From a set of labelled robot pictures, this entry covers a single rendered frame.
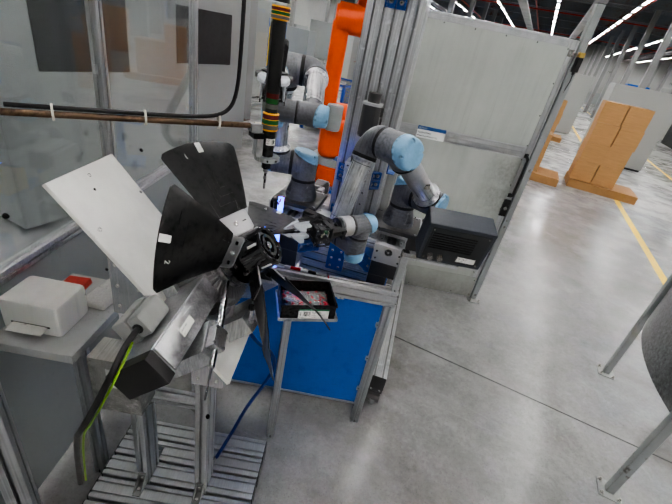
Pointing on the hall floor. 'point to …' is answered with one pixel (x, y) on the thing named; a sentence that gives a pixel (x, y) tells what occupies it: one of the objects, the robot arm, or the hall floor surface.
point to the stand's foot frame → (181, 470)
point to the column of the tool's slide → (14, 462)
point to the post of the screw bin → (278, 376)
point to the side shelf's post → (87, 412)
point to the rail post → (372, 363)
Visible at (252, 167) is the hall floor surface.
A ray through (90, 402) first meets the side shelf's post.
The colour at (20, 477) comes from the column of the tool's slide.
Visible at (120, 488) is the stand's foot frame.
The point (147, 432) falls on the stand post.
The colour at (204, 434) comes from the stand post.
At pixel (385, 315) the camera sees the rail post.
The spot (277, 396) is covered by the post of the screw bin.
